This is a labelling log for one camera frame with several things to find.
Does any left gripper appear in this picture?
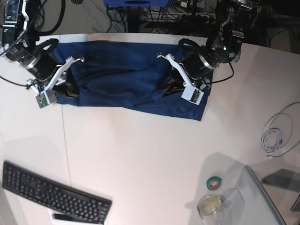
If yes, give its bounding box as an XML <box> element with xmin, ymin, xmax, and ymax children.
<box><xmin>158</xmin><ymin>38</ymin><xmax>215</xmax><ymax>95</ymax></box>

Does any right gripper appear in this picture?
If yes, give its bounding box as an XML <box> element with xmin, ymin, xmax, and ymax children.
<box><xmin>20</xmin><ymin>38</ymin><xmax>80</xmax><ymax>98</ymax></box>

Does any dark blue t-shirt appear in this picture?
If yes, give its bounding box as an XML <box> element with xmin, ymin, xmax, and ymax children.
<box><xmin>52</xmin><ymin>41</ymin><xmax>211</xmax><ymax>120</ymax></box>

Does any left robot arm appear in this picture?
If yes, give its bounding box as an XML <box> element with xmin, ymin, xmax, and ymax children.
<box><xmin>176</xmin><ymin>0</ymin><xmax>255</xmax><ymax>88</ymax></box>

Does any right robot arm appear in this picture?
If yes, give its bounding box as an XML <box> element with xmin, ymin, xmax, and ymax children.
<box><xmin>0</xmin><ymin>0</ymin><xmax>66</xmax><ymax>93</ymax></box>

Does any black power strip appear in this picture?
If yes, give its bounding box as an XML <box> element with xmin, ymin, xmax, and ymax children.
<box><xmin>163</xmin><ymin>12</ymin><xmax>216</xmax><ymax>23</ymax></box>

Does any blue box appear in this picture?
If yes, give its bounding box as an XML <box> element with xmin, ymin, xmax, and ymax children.
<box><xmin>105</xmin><ymin>0</ymin><xmax>169</xmax><ymax>7</ymax></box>

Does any green and red tape roll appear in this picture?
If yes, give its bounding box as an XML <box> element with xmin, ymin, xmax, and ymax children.
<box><xmin>206</xmin><ymin>176</ymin><xmax>222</xmax><ymax>191</ymax></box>

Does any black computer keyboard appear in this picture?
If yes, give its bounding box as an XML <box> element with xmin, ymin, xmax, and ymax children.
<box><xmin>2</xmin><ymin>161</ymin><xmax>113</xmax><ymax>225</ymax></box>

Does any clear glass bottle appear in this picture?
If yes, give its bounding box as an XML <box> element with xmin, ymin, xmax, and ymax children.
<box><xmin>197</xmin><ymin>195</ymin><xmax>225</xmax><ymax>225</ymax></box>

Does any coiled grey cable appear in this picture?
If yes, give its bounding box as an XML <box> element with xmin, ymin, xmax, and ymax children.
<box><xmin>260</xmin><ymin>102</ymin><xmax>300</xmax><ymax>158</ymax></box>

